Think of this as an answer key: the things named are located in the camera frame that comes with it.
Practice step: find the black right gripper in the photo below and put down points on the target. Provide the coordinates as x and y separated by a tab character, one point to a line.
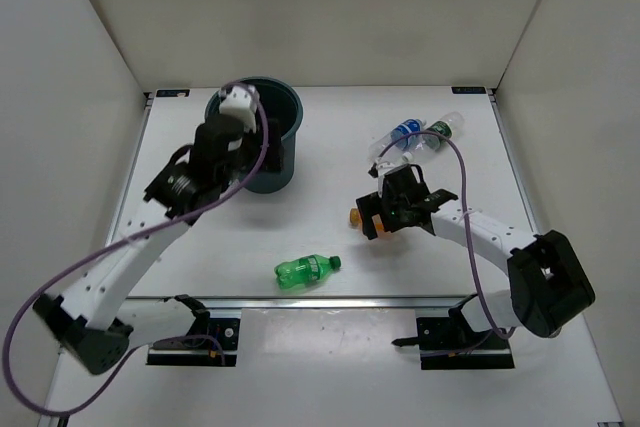
371	205

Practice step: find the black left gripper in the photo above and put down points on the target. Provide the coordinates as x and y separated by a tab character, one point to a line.
273	158

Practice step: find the orange juice bottle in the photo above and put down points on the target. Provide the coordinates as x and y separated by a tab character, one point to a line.
355	221

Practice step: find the green plastic soda bottle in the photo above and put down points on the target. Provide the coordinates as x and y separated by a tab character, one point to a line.
306	271

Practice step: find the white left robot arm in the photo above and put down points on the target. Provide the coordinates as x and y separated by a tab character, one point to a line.
89	318

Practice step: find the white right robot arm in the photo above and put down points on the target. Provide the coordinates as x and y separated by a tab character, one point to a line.
548	286

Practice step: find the dark teal plastic bin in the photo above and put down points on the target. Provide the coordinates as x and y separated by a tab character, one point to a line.
274	99

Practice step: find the clear bottle blue label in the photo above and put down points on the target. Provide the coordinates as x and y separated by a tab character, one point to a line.
400	146

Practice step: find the clear bottle green label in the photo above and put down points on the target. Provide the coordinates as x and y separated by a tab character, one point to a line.
422	148

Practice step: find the left corner table label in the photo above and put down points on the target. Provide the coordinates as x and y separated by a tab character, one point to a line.
172	93

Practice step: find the corner table label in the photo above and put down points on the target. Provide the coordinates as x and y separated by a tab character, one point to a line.
172	93
468	90

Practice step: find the right corner table label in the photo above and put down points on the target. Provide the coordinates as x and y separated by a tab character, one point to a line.
468	90

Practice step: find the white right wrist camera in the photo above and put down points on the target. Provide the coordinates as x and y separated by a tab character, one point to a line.
379	169

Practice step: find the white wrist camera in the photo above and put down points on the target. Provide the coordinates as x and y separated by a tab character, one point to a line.
239	102
379	169

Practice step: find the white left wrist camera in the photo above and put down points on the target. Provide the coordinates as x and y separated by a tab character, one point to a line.
239	102

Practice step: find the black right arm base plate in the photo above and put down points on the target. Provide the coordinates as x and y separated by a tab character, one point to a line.
445	347

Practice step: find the aluminium table edge rail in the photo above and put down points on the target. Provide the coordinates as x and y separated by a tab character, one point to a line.
328	302

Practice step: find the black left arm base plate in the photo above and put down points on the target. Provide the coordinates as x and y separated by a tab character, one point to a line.
218	347

